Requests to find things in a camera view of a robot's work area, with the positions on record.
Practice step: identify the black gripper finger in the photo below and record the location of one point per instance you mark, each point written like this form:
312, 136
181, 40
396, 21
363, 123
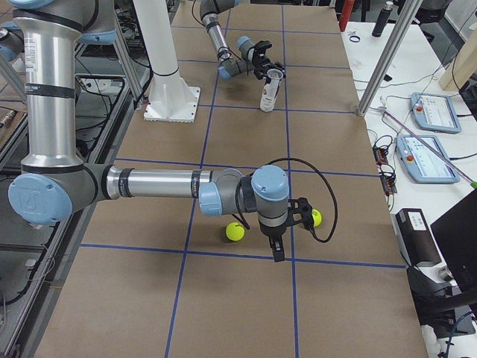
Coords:
260, 75
277, 248
276, 71

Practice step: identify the clear tennis ball can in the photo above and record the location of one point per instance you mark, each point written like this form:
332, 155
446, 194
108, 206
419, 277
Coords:
269, 95

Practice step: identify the yellow tennis ball with logo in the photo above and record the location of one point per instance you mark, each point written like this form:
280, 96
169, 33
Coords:
317, 218

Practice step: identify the yellow tennis ball plain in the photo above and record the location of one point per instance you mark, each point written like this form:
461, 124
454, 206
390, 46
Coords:
235, 231

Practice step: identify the black water bottle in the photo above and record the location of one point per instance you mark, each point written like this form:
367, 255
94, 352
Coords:
382, 19

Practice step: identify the orange circuit board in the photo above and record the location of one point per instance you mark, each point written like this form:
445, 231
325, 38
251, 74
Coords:
380, 155

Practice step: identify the black box with label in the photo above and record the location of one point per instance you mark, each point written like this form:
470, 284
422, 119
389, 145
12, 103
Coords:
413, 230

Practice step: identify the lower teach pendant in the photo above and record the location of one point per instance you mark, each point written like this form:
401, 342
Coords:
421, 164

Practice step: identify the teach pendant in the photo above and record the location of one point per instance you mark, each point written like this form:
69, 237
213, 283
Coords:
434, 113
421, 164

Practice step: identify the upper teach pendant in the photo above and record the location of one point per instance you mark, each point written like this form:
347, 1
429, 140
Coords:
434, 113

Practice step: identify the black monitor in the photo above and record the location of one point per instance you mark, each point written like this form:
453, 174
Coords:
455, 235

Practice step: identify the thin metal rod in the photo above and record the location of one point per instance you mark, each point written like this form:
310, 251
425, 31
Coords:
447, 161

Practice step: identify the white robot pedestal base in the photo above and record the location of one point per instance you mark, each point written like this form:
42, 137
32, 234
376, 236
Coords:
170, 98

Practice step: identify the aluminium frame post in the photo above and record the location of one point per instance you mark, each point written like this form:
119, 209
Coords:
398, 33

